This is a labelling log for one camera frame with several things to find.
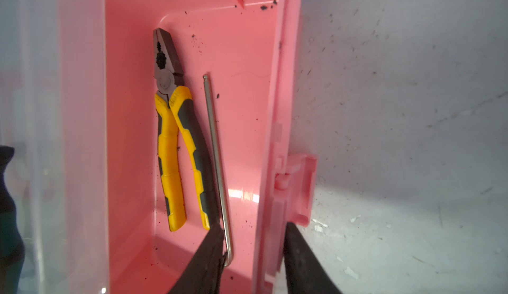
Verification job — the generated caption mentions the silver hex key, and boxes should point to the silver hex key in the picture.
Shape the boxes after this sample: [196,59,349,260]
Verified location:
[203,73,234,268]

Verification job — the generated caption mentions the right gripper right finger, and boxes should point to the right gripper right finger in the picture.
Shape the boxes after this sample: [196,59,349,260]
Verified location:
[283,223,341,294]

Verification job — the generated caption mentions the pink toolbox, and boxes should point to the pink toolbox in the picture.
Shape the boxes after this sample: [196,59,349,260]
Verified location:
[1,0,317,293]

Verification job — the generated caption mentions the yellow pliers in pink box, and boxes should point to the yellow pliers in pink box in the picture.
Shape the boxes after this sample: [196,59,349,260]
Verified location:
[153,28,220,232]

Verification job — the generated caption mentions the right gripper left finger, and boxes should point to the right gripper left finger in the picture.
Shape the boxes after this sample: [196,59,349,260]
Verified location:
[169,224,226,294]

